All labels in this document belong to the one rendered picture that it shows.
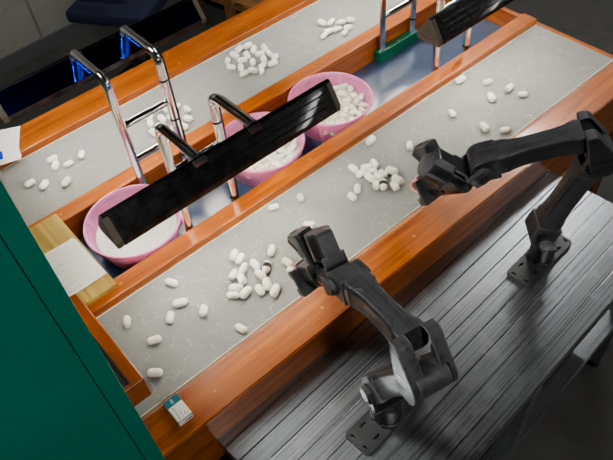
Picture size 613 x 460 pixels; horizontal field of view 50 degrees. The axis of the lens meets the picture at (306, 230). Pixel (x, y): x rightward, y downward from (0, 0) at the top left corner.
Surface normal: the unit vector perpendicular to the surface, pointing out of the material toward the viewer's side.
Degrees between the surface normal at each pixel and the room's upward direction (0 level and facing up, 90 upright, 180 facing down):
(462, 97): 0
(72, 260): 0
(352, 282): 14
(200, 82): 0
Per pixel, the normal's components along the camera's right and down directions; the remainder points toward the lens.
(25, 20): 0.70, 0.51
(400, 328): -0.19, -0.79
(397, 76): -0.07, -0.65
